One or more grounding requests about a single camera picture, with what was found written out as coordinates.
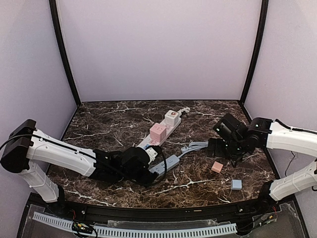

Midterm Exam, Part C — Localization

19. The white multicolour power strip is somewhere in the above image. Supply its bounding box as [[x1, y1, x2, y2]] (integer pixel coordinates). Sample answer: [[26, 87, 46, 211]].
[[138, 112, 181, 149]]

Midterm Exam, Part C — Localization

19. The small pink cube adapter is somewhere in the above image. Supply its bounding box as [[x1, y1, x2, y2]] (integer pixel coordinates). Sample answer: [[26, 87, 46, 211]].
[[211, 161, 223, 174]]

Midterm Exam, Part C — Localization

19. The blue small power strip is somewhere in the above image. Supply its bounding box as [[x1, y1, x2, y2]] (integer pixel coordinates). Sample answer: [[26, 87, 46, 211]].
[[148, 155, 181, 176]]

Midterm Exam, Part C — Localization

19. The large pink cube adapter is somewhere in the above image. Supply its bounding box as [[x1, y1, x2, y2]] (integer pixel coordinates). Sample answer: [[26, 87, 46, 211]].
[[150, 123, 167, 142]]

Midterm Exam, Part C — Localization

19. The small blue cube adapter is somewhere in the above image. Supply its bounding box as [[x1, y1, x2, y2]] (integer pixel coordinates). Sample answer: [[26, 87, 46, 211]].
[[231, 179, 242, 190]]

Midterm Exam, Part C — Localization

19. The white cube socket adapter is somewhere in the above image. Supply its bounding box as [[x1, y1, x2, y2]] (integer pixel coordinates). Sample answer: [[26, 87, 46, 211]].
[[164, 110, 180, 126]]

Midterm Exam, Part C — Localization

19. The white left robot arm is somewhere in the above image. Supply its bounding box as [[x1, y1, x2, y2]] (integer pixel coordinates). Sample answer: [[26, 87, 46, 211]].
[[0, 119, 159, 203]]

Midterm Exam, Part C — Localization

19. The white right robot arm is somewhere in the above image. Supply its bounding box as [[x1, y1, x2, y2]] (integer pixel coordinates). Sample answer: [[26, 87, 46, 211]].
[[209, 113, 317, 203]]

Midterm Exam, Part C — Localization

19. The small circuit board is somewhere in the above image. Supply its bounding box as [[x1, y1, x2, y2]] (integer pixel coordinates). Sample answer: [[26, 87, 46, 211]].
[[71, 222, 94, 235]]

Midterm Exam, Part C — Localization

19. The white slotted cable duct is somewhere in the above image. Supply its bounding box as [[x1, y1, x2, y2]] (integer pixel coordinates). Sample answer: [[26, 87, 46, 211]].
[[32, 212, 237, 238]]

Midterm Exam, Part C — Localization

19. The black front table rail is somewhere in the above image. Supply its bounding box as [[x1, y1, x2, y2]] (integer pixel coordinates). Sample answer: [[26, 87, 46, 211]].
[[65, 199, 259, 223]]

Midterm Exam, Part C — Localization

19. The right black frame post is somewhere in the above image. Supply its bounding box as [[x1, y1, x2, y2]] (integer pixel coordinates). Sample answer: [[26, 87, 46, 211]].
[[240, 0, 269, 105]]

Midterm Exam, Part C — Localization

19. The black frame post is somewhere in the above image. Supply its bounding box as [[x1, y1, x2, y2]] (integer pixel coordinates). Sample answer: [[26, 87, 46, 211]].
[[240, 0, 269, 105], [49, 0, 81, 107]]

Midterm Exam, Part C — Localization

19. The left black frame post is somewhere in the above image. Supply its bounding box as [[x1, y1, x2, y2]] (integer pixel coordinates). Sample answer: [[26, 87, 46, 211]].
[[49, 0, 81, 107]]

